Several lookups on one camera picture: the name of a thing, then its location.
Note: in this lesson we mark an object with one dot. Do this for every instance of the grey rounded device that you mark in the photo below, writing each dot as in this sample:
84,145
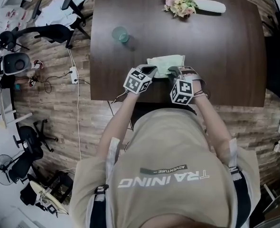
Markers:
14,60

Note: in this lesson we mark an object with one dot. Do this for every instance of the person's right hand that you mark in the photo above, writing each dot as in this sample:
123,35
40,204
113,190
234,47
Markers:
192,76

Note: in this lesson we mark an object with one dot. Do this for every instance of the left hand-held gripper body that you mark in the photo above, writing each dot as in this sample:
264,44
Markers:
135,82

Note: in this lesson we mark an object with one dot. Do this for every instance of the light green cloth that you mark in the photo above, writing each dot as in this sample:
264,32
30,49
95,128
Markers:
166,60

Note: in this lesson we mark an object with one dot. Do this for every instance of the white vase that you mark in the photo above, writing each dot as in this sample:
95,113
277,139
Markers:
211,6

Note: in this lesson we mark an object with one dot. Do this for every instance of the white power strip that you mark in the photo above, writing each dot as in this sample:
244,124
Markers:
74,75

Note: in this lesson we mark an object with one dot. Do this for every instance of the person's beige shirt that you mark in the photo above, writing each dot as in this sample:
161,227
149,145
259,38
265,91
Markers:
166,146

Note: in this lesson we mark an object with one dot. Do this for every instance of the black folding chair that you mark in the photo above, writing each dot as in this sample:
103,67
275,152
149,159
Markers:
6,38

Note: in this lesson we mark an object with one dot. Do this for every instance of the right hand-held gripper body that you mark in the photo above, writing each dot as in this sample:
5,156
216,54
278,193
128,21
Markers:
182,91

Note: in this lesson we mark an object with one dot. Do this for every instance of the person's right forearm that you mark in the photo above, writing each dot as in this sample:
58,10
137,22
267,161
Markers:
211,122

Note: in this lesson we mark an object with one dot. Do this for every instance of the black wrist band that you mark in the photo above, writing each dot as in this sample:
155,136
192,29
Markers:
199,93

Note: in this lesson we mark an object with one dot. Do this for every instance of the pink flower bouquet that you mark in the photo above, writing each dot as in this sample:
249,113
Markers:
178,1

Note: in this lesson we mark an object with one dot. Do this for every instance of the clear green glass cup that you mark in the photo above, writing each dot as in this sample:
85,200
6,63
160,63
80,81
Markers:
119,33

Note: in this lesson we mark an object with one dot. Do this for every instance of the clear water jug red label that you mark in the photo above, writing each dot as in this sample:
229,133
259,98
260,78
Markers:
10,13
23,15

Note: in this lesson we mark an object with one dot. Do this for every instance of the person's left forearm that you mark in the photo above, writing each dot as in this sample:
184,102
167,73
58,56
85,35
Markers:
116,125

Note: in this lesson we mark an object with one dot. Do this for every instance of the white cloth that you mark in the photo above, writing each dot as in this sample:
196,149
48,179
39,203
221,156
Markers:
54,15

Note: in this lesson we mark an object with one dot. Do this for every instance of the black standing fan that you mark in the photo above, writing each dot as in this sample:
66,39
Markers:
2,168

